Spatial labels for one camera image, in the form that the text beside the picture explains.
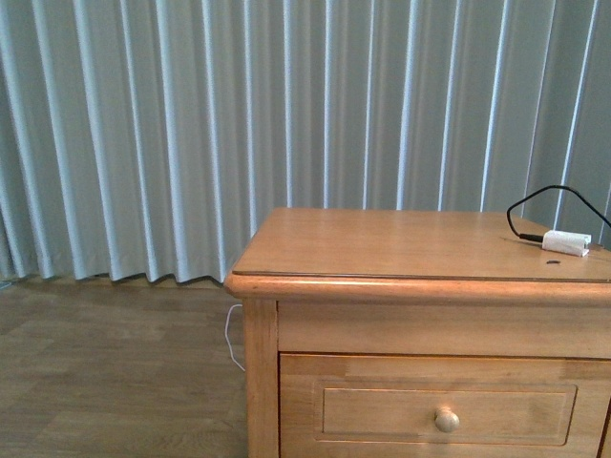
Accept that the wooden nightstand cabinet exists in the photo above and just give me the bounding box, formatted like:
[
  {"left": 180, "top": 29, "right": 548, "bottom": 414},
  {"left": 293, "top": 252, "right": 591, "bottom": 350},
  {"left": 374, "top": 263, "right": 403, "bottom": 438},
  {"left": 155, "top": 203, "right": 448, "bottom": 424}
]
[{"left": 224, "top": 208, "right": 610, "bottom": 457}]

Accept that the black cable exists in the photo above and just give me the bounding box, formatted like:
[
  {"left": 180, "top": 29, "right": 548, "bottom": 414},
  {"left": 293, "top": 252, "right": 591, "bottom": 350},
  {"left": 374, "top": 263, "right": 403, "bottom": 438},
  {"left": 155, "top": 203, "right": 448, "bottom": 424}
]
[{"left": 506, "top": 184, "right": 611, "bottom": 248}]

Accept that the white cable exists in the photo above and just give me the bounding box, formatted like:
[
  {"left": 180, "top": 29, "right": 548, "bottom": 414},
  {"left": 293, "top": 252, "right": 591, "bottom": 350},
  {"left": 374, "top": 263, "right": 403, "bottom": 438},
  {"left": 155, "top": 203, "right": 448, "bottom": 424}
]
[{"left": 223, "top": 303, "right": 246, "bottom": 372}]

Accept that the wooden drawer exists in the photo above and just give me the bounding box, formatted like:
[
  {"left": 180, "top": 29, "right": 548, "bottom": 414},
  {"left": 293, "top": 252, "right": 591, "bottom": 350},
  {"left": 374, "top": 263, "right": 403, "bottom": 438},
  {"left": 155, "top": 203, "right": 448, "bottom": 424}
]
[{"left": 280, "top": 354, "right": 610, "bottom": 457}]

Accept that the white adapter box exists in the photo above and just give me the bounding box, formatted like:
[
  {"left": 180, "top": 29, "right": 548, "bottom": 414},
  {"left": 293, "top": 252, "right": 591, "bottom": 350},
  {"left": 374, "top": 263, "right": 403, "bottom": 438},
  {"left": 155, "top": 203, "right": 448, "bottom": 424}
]
[{"left": 541, "top": 230, "right": 592, "bottom": 258}]

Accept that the grey pleated curtain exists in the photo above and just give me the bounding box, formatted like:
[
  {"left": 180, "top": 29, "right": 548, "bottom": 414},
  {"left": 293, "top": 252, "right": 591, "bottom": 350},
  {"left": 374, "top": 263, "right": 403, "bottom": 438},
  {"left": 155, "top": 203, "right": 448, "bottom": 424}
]
[{"left": 1, "top": 1, "right": 610, "bottom": 281}]

